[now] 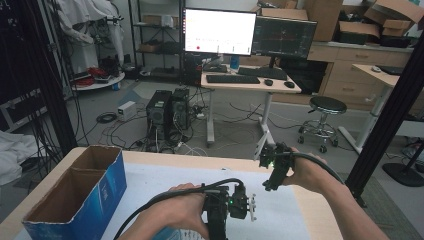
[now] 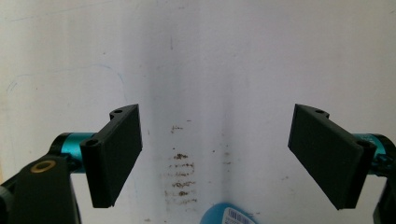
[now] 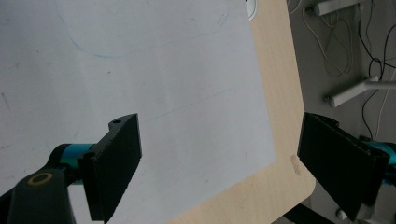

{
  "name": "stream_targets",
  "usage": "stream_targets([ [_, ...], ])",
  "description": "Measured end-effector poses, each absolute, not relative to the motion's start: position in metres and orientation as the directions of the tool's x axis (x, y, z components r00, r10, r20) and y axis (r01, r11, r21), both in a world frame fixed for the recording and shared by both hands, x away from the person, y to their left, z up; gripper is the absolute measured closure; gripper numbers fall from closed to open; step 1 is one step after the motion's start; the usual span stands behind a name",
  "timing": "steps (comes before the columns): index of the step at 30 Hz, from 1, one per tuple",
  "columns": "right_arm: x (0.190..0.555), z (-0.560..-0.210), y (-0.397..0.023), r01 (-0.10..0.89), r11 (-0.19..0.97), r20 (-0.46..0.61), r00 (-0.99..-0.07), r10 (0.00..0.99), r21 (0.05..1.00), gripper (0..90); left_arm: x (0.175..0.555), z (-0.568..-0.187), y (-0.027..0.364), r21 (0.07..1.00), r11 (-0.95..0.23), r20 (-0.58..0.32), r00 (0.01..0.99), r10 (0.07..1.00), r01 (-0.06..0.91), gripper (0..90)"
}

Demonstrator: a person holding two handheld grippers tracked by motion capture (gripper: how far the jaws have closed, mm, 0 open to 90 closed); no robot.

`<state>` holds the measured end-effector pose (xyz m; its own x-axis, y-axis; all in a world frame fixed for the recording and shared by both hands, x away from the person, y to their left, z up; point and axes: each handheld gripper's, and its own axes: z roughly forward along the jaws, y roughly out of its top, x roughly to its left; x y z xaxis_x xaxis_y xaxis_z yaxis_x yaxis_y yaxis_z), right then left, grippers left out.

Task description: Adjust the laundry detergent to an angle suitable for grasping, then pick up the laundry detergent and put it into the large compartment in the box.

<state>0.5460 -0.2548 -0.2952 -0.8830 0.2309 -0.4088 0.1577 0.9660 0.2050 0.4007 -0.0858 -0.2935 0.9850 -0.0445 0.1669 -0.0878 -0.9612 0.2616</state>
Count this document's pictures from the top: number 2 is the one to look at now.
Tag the blue round object with label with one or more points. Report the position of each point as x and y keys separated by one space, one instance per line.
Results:
x=227 y=214

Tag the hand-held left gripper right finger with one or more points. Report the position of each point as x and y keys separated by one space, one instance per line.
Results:
x=327 y=155

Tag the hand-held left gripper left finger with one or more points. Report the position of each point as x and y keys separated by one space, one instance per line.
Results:
x=113 y=155

